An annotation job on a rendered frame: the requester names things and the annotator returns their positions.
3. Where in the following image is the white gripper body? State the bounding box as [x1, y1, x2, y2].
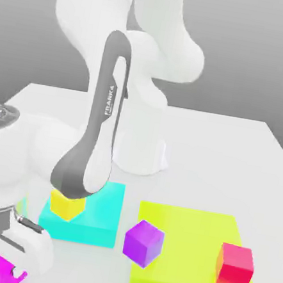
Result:
[0, 220, 59, 283]

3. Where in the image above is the small yellow cube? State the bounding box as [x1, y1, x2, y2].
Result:
[46, 188, 88, 225]

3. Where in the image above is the small purple cube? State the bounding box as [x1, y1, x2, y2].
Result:
[120, 216, 167, 272]

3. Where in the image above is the small red cube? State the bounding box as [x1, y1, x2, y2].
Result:
[213, 241, 259, 283]

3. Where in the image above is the large cyan box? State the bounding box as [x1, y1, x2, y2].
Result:
[35, 170, 127, 250]

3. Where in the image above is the large yellow-green box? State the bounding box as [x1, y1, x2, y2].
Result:
[126, 200, 271, 283]

